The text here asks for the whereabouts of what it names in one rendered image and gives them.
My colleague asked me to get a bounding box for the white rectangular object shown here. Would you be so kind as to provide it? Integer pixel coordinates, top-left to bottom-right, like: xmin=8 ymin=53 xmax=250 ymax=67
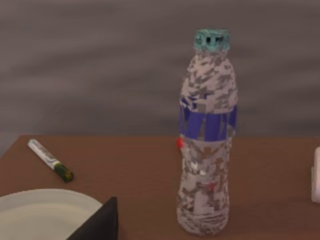
xmin=310 ymin=146 xmax=320 ymax=204

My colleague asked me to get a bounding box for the white marker with green cap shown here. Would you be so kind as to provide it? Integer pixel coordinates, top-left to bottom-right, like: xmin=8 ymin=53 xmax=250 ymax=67
xmin=27 ymin=138 xmax=75 ymax=184

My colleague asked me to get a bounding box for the clear plastic water bottle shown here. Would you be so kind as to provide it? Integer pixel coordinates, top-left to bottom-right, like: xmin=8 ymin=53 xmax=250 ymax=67
xmin=176 ymin=28 xmax=239 ymax=236

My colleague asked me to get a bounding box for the white round plate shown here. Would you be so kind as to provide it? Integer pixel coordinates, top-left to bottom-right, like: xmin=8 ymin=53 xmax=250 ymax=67
xmin=0 ymin=188 xmax=104 ymax=240

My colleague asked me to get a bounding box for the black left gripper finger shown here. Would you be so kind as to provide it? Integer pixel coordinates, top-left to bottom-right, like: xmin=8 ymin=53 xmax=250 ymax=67
xmin=66 ymin=196 xmax=118 ymax=240

